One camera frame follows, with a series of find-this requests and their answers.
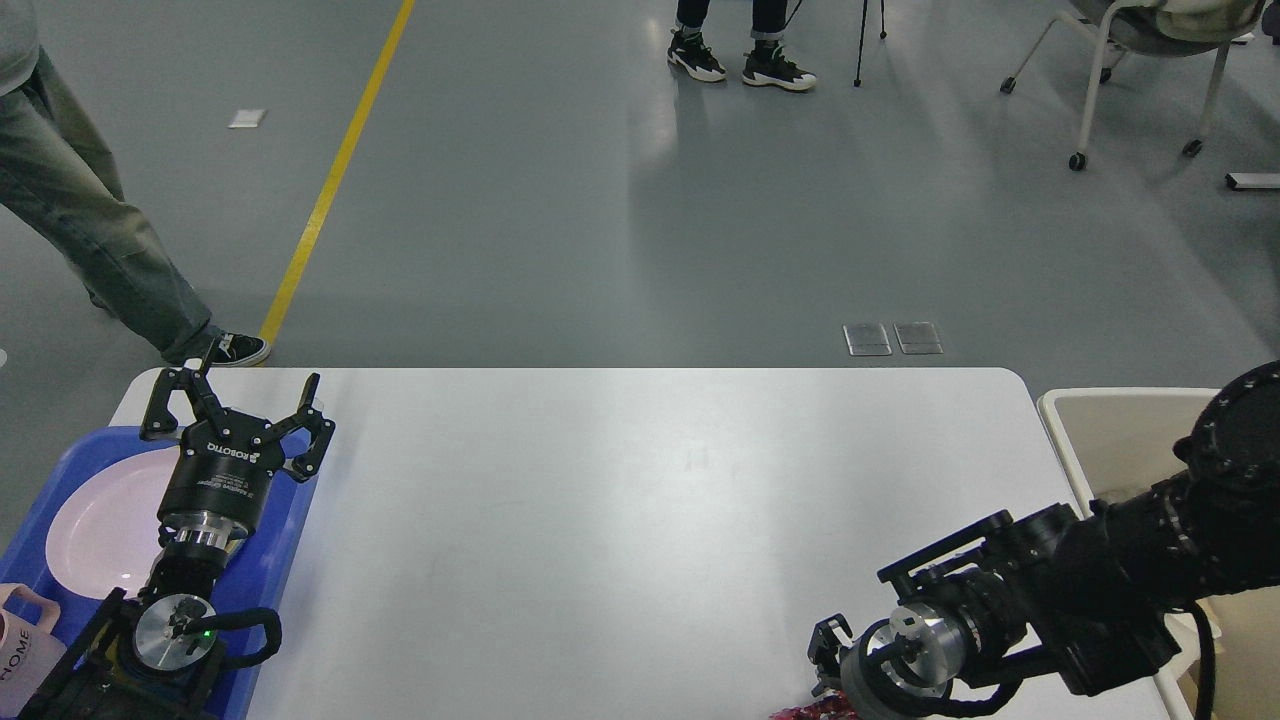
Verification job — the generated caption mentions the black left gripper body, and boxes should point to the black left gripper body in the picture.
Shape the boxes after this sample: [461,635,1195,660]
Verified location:
[156,436,285,541]

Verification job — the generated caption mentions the left metal floor plate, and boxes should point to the left metal floor plate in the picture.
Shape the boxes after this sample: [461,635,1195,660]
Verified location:
[842,322,893,357]

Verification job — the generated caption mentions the pink plate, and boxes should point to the pink plate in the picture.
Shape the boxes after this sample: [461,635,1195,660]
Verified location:
[45,446,179,600]

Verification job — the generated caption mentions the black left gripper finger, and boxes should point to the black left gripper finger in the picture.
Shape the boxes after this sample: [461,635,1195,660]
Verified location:
[140,337,221,446]
[265,373,337,484]

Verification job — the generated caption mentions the pink HOME mug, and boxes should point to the pink HOME mug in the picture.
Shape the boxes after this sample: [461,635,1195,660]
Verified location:
[1,583,67,719]

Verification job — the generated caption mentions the blue plastic tray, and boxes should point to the blue plastic tray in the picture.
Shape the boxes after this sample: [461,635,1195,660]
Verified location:
[3,427,314,719]

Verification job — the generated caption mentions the right metal floor plate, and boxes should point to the right metal floor plate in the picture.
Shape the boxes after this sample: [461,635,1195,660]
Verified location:
[893,322,945,355]

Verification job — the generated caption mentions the crushed red can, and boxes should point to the crushed red can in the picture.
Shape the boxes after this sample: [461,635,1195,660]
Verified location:
[768,693,856,720]

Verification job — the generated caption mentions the grey office chair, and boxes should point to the grey office chair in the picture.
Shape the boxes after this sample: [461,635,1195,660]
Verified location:
[1000,1,1267,170]

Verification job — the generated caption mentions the black tripod legs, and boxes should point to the black tripod legs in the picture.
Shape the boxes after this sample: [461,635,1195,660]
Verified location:
[783,0,888,88]

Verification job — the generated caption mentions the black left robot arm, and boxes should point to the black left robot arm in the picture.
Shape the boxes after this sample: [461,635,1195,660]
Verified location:
[15,357,337,719]

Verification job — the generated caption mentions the beige plastic bin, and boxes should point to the beige plastic bin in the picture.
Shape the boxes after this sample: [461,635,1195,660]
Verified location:
[1037,387,1279,719]

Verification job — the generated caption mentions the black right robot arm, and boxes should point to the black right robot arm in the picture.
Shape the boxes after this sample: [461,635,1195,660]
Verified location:
[806,363,1279,719]

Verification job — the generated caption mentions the metal floor plate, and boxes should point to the metal floor plate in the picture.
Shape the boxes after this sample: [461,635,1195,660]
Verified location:
[893,322,945,355]
[842,322,893,357]

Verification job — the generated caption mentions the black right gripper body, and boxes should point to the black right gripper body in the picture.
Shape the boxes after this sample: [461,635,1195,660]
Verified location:
[838,618,956,719]

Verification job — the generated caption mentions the person in black coat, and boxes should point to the person in black coat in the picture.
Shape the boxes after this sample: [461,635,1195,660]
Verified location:
[667,0,819,94]

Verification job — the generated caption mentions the grey bar on floor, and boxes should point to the grey bar on floor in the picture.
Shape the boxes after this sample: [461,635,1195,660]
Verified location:
[1224,172,1280,191]

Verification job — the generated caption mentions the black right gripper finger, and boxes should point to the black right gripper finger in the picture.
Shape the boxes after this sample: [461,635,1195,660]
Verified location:
[808,612,856,696]

